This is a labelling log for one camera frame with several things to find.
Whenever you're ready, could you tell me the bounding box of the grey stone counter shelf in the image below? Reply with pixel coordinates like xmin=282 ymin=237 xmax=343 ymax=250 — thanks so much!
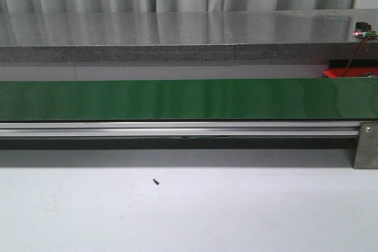
xmin=1 ymin=9 xmax=377 ymax=63

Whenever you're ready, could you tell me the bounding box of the red plastic tray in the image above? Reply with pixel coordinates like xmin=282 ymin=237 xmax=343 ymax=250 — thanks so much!
xmin=323 ymin=67 xmax=377 ymax=78

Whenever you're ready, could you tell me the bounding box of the green conveyor belt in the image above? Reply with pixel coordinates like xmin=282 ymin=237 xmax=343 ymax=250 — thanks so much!
xmin=1 ymin=78 xmax=377 ymax=122

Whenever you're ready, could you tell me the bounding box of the small green circuit board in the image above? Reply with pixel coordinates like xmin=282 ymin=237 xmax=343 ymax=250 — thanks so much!
xmin=353 ymin=21 xmax=377 ymax=39

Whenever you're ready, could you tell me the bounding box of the red black wire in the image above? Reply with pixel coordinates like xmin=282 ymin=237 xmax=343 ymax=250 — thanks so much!
xmin=342 ymin=35 xmax=369 ymax=77

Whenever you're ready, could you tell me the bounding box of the aluminium conveyor side rail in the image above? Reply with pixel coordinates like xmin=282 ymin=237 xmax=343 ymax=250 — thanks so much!
xmin=1 ymin=121 xmax=361 ymax=138

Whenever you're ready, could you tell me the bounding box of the steel conveyor support bracket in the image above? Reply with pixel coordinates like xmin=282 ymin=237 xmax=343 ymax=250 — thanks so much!
xmin=353 ymin=122 xmax=378 ymax=169

